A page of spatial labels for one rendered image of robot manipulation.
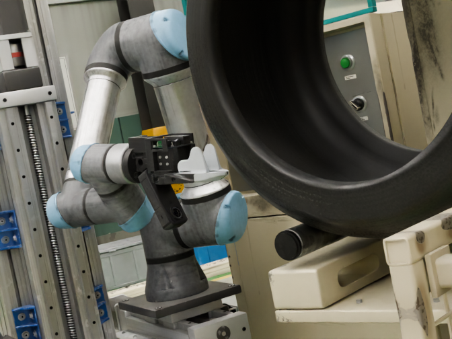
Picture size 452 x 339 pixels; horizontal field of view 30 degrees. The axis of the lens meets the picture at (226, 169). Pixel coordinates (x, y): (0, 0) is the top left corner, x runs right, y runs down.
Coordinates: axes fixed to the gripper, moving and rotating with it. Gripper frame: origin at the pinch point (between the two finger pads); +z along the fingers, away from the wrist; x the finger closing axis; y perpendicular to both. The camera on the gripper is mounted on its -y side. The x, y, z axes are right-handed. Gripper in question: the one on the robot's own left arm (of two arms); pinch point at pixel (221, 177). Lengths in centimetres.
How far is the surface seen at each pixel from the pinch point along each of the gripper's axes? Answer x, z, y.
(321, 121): 15.0, 10.8, 7.3
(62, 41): 507, -643, 50
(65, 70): 497, -631, 18
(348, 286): -3.9, 25.6, -15.3
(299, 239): -10.1, 22.0, -6.8
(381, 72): 59, -2, 13
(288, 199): -11.7, 21.9, -0.7
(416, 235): -60, 66, 8
